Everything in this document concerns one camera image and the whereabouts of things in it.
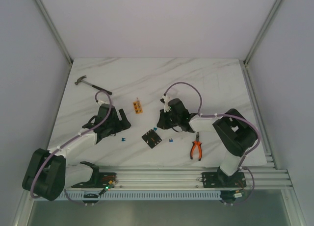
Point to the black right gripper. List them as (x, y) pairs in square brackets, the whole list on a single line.
[(162, 123)]

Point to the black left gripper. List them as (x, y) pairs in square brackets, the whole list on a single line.
[(117, 123)]

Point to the black fuse box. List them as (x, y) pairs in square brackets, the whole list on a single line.
[(151, 138)]

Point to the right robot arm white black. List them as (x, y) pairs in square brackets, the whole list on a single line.
[(237, 134)]

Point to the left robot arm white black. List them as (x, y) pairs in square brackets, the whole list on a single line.
[(55, 169)]

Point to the orange terminal block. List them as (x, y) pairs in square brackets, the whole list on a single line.
[(137, 106)]

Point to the aluminium rail frame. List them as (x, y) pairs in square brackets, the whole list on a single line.
[(189, 178)]

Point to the claw hammer black handle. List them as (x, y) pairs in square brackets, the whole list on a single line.
[(82, 80)]

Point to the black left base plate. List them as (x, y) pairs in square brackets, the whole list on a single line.
[(100, 180)]

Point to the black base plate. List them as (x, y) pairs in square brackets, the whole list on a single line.
[(100, 180), (220, 180)]

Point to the white slotted cable duct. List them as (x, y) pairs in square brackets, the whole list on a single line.
[(141, 195)]

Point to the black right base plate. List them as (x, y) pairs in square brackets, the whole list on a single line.
[(220, 180)]

